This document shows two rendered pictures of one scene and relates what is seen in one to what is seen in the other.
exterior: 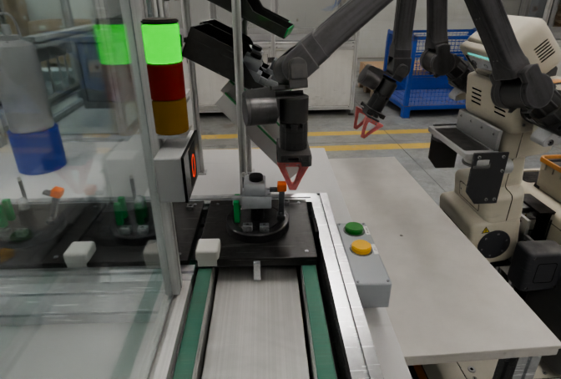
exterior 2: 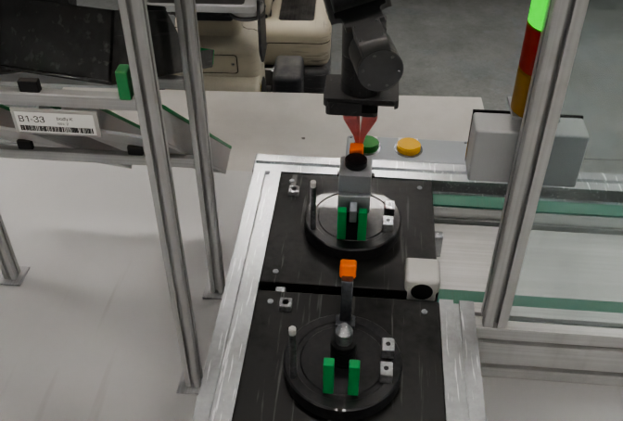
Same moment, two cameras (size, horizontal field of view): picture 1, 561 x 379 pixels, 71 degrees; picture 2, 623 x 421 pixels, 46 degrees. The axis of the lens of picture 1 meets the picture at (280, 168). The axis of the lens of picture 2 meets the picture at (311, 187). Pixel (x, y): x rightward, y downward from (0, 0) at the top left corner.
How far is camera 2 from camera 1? 1.13 m
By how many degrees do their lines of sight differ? 70
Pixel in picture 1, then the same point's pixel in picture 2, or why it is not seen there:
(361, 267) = (443, 155)
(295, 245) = (407, 196)
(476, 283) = (400, 113)
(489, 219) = (258, 72)
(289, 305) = (476, 234)
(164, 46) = not seen: outside the picture
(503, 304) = (432, 108)
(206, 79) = not seen: outside the picture
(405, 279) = not seen: hidden behind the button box
